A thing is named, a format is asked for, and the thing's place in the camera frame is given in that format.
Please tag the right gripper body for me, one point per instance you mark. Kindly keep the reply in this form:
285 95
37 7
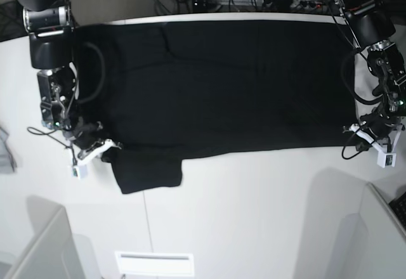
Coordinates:
79 134

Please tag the right white partition panel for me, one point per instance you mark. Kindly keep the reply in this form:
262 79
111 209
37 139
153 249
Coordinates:
369 243

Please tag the black T-shirt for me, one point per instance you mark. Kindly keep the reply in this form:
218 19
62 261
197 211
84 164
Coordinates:
187 90

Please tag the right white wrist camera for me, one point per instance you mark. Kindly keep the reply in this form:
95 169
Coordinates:
81 159

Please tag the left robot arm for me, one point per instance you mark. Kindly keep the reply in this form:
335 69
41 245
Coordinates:
372 29

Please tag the white power strip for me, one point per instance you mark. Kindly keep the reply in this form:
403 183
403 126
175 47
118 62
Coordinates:
295 1

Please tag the left white partition panel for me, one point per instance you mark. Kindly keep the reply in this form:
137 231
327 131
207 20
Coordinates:
51 253

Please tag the white partition panel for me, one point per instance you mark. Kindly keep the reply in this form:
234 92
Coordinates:
51 253
369 243

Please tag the black keyboard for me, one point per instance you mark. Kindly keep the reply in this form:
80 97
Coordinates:
398 206

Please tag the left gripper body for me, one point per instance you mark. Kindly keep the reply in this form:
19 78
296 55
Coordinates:
377 123

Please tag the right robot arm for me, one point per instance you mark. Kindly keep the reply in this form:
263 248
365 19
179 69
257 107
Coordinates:
51 31

